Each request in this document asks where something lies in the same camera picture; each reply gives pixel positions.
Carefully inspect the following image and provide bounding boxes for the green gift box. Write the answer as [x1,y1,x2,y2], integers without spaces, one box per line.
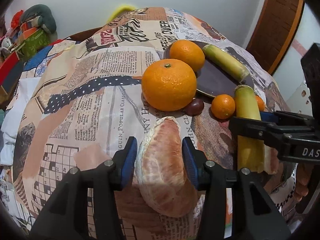
[19,29,50,61]

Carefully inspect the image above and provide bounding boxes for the sugarcane piece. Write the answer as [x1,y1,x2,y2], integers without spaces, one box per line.
[234,85,264,173]
[202,44,249,84]

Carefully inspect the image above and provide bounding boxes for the large orange with stem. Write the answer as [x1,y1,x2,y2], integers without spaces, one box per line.
[141,59,197,112]

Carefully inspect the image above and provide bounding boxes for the newspaper print bedspread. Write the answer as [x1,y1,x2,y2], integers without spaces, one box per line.
[12,8,297,239]

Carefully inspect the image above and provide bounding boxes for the sugarcane piece on plate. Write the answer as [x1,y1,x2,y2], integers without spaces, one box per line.
[202,44,249,84]

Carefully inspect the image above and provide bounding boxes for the peeled pomelo segment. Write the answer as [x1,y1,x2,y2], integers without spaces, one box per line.
[135,116,198,218]

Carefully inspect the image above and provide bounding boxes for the orange on plate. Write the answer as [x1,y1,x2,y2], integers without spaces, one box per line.
[169,40,205,72]

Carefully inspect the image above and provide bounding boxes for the dark red chestnut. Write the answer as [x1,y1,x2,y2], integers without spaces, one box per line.
[183,99,204,116]

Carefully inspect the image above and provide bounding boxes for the small mandarin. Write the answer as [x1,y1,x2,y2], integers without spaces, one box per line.
[255,95,265,112]
[211,94,236,120]

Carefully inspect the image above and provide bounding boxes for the brown wooden door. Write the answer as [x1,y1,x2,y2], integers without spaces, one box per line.
[246,0,304,75]

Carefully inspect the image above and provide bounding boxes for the red box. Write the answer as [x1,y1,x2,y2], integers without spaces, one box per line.
[0,51,20,85]

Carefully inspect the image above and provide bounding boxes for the grey green plush toy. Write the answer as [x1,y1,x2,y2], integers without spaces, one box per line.
[19,4,56,34]

